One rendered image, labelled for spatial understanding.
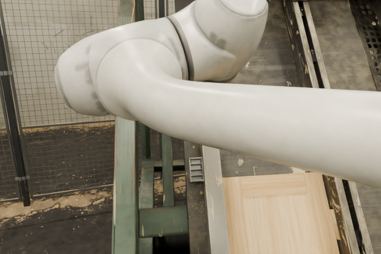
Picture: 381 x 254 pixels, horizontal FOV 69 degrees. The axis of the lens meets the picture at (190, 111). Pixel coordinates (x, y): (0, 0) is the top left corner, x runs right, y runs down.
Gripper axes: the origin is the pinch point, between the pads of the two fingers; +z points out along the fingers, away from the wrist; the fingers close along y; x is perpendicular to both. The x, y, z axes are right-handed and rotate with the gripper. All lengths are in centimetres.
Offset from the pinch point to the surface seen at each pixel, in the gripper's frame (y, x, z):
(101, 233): 37, -61, 197
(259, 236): 32.5, 16.5, 14.0
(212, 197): 21.3, 4.1, 11.6
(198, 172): 14.0, 1.2, 15.2
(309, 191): 21.5, 33.3, 13.6
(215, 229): 29.5, 4.1, 11.6
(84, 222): 28, -79, 211
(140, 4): -78, -18, 51
